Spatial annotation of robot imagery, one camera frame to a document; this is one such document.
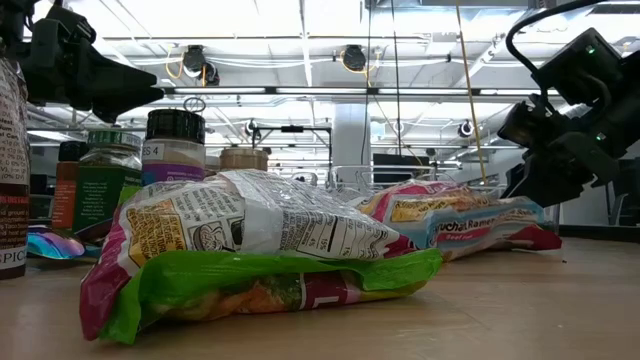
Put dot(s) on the purple label spice jar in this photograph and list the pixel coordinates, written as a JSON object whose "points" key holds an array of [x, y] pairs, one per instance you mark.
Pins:
{"points": [[172, 150]]}

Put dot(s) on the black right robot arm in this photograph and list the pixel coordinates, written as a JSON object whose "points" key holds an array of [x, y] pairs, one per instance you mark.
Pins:
{"points": [[580, 65]]}

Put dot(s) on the black monitor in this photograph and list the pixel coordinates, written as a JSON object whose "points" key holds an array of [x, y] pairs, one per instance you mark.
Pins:
{"points": [[400, 162]]}

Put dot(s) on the orange label spice jar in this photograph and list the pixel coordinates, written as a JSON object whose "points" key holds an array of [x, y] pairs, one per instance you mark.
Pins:
{"points": [[67, 195]]}

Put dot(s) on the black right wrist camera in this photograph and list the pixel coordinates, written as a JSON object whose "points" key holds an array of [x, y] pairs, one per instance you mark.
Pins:
{"points": [[522, 122]]}

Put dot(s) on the long ceiling light fixture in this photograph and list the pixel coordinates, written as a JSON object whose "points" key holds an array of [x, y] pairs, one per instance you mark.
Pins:
{"points": [[320, 91]]}

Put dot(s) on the tan lid spice jar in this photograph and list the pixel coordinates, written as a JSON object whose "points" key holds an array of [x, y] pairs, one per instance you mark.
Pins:
{"points": [[243, 159]]}

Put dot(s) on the green label spice jar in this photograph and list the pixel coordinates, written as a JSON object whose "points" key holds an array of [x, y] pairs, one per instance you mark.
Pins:
{"points": [[102, 190]]}

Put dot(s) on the iridescent metal spoon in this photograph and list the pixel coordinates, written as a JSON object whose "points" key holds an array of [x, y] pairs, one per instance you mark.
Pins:
{"points": [[52, 245], [95, 231]]}

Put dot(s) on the yellow edged ramen packet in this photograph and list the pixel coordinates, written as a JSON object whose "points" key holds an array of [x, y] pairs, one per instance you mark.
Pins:
{"points": [[280, 215]]}

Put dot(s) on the blue red beef ramen packet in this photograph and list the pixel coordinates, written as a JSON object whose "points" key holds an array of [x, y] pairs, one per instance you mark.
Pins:
{"points": [[475, 235]]}

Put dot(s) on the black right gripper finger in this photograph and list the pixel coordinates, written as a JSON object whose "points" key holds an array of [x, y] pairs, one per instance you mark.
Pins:
{"points": [[592, 160], [540, 185]]}

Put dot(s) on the pink edged ramen packet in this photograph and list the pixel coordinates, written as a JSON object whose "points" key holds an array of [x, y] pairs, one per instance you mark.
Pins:
{"points": [[450, 207]]}

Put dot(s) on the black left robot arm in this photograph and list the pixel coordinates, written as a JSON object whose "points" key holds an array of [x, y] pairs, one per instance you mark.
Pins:
{"points": [[12, 20]]}

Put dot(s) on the black aluminium table frame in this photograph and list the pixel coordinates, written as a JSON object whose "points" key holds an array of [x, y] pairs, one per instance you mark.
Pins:
{"points": [[600, 233]]}

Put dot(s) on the black metal stand frame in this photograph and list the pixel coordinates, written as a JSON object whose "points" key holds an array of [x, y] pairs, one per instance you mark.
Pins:
{"points": [[292, 129]]}

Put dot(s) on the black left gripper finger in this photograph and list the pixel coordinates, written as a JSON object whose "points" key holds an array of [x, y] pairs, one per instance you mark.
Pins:
{"points": [[107, 114], [120, 85]]}

